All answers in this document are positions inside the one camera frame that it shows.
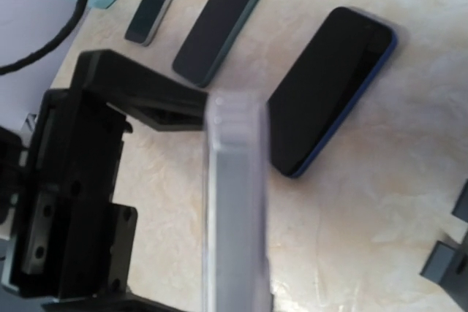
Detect small black disc phone stand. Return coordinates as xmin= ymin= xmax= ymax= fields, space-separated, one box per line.
xmin=420 ymin=181 xmax=467 ymax=286

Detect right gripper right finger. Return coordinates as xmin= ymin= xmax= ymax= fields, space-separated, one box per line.
xmin=70 ymin=49 xmax=208 ymax=132

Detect black smartphone white back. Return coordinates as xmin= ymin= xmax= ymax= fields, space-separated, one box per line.
xmin=124 ymin=0 xmax=172 ymax=46

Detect blue-edged black smartphone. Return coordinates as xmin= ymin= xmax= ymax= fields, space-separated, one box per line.
xmin=268 ymin=7 xmax=397 ymax=178

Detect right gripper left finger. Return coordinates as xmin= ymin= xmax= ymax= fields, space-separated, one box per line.
xmin=42 ymin=292 xmax=182 ymax=312

